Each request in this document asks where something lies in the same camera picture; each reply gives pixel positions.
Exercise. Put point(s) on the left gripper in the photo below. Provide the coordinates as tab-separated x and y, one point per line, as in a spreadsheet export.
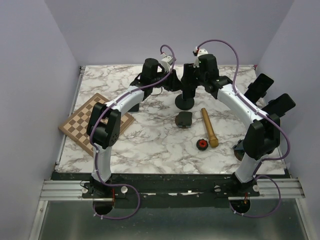
173	84

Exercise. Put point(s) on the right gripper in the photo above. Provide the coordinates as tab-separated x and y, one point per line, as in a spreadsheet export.
195	69

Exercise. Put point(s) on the black phone teal edge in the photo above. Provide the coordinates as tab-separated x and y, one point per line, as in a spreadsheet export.
189	81

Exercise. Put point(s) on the black round-base clamp stand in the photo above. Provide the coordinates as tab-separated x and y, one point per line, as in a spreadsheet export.
185	101

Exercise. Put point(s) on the dark phone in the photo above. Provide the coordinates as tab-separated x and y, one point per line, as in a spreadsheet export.
238	146

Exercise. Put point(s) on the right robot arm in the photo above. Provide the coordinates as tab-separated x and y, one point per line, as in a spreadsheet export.
262	136

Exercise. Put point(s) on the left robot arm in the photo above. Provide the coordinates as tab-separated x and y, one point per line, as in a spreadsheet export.
105	121

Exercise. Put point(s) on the dark round stand centre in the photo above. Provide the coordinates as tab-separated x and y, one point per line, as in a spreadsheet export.
184	120

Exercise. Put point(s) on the black phone silver edge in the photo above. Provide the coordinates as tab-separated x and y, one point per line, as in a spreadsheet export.
264	79

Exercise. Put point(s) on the black round-base stand right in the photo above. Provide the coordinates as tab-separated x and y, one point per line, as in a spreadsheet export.
255	92

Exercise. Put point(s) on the black stand far right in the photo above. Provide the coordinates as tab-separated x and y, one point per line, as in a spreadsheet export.
275	109

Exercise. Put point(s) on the wooden disc phone stand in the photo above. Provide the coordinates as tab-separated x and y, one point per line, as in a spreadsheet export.
239	154

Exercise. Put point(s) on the black red round cap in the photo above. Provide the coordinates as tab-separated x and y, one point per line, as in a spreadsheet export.
202	144

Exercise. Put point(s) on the wooden chessboard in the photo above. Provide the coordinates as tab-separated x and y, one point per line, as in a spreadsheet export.
75	127

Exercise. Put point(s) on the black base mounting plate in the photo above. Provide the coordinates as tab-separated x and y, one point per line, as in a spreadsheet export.
131	190

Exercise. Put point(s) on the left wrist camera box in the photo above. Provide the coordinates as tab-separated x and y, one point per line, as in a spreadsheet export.
167	62

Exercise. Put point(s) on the aluminium frame rail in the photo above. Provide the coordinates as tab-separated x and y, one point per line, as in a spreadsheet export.
269	187

